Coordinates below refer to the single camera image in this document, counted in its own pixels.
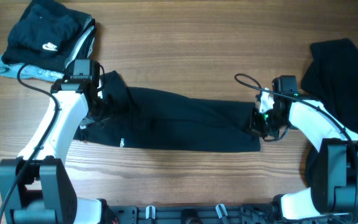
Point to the black shirt pile right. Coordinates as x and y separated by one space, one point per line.
332 78

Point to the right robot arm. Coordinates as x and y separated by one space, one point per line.
333 188

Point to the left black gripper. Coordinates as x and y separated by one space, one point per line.
111 109

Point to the white rail clip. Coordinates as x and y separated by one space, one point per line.
150 212
221 211

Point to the folded black grey-trimmed shirt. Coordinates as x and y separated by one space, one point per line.
86 32

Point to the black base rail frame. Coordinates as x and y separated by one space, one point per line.
243 214

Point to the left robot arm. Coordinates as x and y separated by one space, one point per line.
35 187

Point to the black polo shirt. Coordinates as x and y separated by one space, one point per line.
153 119

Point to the left white rail clip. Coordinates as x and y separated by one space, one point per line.
150 212

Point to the right white rail clip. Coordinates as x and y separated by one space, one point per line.
221 211

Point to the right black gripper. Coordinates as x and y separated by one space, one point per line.
258 124

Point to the folded black Nike garment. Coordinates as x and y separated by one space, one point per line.
43 36

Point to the folded grey garment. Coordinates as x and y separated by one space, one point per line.
28 72

